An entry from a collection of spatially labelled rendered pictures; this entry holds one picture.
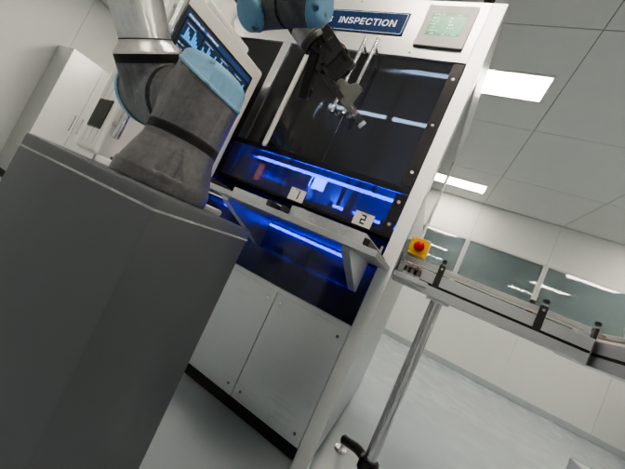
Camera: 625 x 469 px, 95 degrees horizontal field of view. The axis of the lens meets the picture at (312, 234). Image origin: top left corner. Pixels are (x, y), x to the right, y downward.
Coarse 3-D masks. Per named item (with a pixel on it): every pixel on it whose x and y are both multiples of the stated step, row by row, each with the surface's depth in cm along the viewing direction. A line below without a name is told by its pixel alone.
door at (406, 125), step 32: (384, 64) 135; (416, 64) 130; (448, 64) 125; (384, 96) 132; (416, 96) 127; (352, 128) 134; (384, 128) 128; (416, 128) 123; (352, 160) 130; (384, 160) 125
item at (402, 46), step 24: (216, 0) 186; (336, 0) 152; (360, 0) 147; (384, 0) 142; (408, 0) 137; (240, 24) 173; (408, 24) 135; (480, 24) 123; (288, 48) 156; (384, 48) 136; (408, 48) 132; (432, 48) 128; (264, 96) 155; (336, 168) 131; (408, 192) 118; (336, 216) 126
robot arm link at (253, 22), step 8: (240, 0) 63; (248, 0) 61; (256, 0) 61; (264, 0) 62; (272, 0) 61; (240, 8) 64; (248, 8) 63; (256, 8) 62; (264, 8) 62; (272, 8) 61; (240, 16) 65; (248, 16) 64; (256, 16) 63; (264, 16) 63; (272, 16) 62; (248, 24) 65; (256, 24) 64; (264, 24) 65; (272, 24) 64; (280, 24) 63; (248, 32) 67; (256, 32) 66
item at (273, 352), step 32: (224, 288) 137; (256, 288) 132; (224, 320) 133; (256, 320) 128; (288, 320) 123; (320, 320) 118; (384, 320) 175; (224, 352) 130; (256, 352) 125; (288, 352) 120; (320, 352) 116; (224, 384) 127; (256, 384) 122; (288, 384) 117; (320, 384) 113; (352, 384) 148; (288, 416) 114
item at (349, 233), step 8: (296, 208) 91; (296, 216) 91; (304, 216) 90; (312, 216) 89; (320, 216) 88; (320, 224) 87; (328, 224) 86; (336, 224) 85; (336, 232) 85; (344, 232) 84; (352, 232) 83; (360, 232) 82; (352, 240) 83; (360, 240) 82
